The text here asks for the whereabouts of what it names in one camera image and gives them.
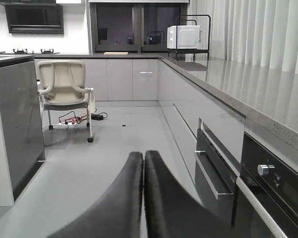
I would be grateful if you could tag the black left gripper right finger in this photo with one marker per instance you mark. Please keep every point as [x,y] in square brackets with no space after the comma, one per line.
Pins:
[171,212]

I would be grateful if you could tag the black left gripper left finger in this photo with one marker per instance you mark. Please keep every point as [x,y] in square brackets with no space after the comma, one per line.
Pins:
[117,213]

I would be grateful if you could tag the steel drawer appliance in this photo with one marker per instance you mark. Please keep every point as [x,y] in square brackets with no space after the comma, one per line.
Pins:
[214,178]

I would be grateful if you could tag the black built-in oven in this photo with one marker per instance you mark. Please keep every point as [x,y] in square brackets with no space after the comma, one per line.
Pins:
[267,194]

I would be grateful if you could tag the grey kitchen island cabinet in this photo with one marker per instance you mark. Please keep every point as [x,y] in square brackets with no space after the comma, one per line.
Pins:
[21,139]

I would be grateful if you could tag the white mesh office chair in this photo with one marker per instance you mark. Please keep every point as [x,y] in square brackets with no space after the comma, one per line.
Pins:
[63,89]

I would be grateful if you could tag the grey stone kitchen counter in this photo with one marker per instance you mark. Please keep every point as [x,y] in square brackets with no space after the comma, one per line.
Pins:
[269,97]

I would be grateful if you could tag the black metal microwave rack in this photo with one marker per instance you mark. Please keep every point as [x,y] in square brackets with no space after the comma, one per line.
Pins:
[205,34]

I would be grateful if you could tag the wooden cutting board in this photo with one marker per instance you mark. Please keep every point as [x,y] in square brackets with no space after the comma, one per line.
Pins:
[116,53]

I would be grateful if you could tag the white microwave oven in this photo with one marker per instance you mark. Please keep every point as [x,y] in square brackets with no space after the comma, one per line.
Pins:
[183,37]

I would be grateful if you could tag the dark kitchen window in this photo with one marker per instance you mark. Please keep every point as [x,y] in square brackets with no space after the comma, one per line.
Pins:
[136,26]

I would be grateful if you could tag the black gas stove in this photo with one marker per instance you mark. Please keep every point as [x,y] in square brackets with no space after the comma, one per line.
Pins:
[26,51]

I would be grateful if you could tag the white pleated curtain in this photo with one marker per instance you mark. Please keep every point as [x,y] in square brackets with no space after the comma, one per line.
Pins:
[257,32]

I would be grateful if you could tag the black range hood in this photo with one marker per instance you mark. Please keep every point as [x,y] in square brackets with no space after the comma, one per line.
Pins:
[34,16]

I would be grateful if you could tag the black power adapter with cables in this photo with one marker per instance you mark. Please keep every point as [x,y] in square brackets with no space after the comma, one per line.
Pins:
[96,116]

